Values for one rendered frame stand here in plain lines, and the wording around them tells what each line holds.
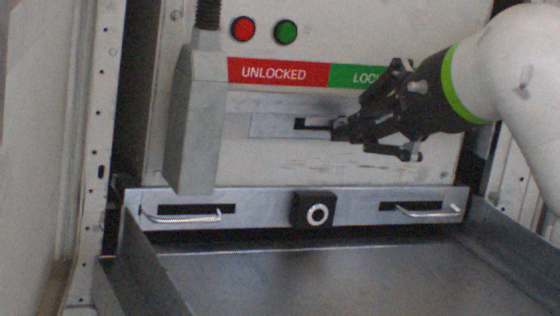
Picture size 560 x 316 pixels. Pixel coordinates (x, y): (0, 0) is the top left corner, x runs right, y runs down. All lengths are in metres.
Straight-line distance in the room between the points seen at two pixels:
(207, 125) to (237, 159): 0.17
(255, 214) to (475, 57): 0.46
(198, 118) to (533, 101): 0.39
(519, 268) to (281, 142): 0.39
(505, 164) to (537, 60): 0.55
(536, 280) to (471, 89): 0.46
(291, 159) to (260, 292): 0.22
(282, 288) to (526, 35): 0.46
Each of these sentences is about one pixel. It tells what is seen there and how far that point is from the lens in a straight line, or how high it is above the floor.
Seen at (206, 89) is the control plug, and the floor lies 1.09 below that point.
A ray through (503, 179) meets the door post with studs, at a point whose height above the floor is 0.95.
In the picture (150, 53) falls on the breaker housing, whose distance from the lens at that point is 1.14.
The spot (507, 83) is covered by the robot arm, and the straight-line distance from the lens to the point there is 0.85.
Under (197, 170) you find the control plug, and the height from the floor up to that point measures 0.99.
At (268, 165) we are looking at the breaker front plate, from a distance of 1.22.
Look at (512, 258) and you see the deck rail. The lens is 1.33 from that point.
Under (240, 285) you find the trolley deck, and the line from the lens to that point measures 1.12.
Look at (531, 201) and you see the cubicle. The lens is 1.44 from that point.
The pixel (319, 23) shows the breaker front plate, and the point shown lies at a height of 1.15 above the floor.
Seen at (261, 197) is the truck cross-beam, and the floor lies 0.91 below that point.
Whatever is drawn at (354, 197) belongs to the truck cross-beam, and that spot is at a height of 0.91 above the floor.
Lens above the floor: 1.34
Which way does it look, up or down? 18 degrees down
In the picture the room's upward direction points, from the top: 9 degrees clockwise
